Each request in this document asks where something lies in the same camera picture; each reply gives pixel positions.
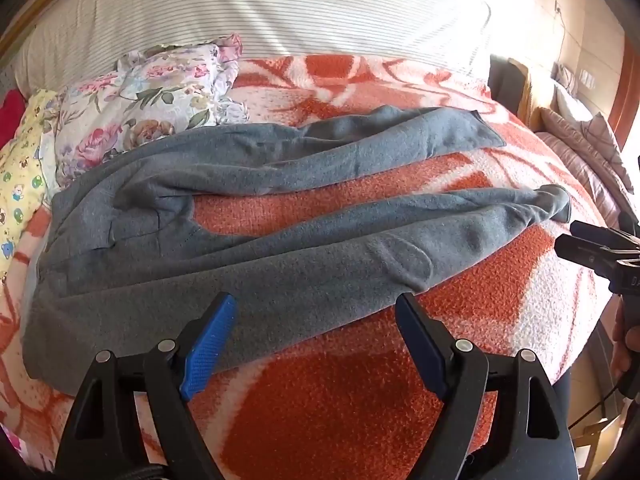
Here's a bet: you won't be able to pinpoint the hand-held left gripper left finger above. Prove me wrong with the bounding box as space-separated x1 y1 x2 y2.
54 292 238 480

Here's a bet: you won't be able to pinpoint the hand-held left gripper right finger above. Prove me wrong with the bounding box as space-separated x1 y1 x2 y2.
395 292 581 480

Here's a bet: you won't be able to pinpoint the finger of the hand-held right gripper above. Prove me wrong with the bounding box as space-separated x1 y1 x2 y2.
554 234 627 282
570 220 640 254

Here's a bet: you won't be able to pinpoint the grey pants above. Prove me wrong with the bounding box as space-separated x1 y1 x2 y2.
22 105 573 396

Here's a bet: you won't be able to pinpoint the person's right hand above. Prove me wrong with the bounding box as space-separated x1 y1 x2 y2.
612 300 640 387

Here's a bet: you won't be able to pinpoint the pink striped pillow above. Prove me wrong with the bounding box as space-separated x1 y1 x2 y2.
535 107 633 226
592 112 636 193

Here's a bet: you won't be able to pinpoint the orange and white blanket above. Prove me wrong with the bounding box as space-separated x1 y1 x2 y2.
0 52 608 471

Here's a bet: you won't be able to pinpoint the white pillow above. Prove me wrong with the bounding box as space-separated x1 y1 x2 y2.
554 81 594 122

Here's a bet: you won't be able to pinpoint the wooden stool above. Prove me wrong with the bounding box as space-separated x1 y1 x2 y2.
572 417 619 467

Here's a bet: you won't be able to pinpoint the dark wooden chair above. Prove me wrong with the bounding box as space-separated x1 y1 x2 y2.
487 55 534 128

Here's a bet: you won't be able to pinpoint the floral pillow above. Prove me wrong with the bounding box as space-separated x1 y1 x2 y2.
52 32 251 188

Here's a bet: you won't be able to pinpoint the yellow cartoon print pillow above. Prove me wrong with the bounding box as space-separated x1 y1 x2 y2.
0 89 63 281

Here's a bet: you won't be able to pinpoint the red pink pillow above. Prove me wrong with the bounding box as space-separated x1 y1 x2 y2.
0 89 26 148

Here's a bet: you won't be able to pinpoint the white striped bedding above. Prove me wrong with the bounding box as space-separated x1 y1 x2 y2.
12 0 493 96

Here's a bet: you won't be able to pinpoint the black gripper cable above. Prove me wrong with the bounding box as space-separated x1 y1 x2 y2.
569 387 623 428

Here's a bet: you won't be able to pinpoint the wooden door frame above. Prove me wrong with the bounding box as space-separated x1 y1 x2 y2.
612 25 640 153

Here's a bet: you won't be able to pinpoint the wooden headboard frame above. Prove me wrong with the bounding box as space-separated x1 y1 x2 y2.
0 0 96 58

